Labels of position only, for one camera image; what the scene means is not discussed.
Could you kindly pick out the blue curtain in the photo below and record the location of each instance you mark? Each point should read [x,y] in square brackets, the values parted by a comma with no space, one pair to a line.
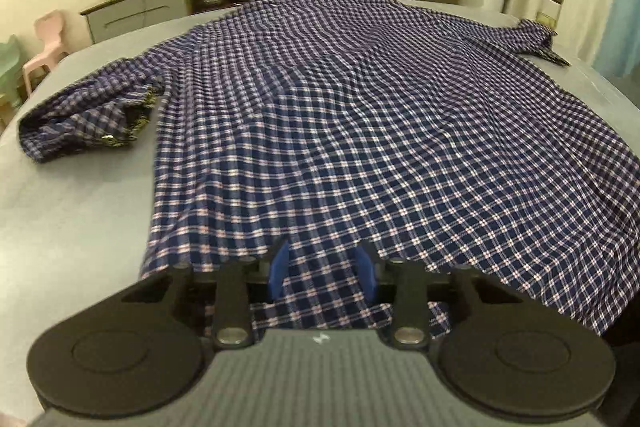
[618,54]

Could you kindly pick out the blue checked shirt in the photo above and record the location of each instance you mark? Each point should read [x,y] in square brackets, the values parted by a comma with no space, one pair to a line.
[331,122]

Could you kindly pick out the green plastic chair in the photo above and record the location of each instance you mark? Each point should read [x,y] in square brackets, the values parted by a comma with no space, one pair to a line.
[11,63]

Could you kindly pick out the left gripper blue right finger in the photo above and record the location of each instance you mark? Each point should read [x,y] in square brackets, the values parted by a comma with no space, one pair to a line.
[366,259]

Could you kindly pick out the pink plastic chair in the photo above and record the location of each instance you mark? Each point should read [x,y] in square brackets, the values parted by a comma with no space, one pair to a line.
[49,30]

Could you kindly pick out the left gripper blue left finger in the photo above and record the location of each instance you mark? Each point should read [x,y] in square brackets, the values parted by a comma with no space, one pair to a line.
[278,259]

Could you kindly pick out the glass jar with dark lid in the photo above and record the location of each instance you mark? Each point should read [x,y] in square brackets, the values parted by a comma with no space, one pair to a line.
[548,13]

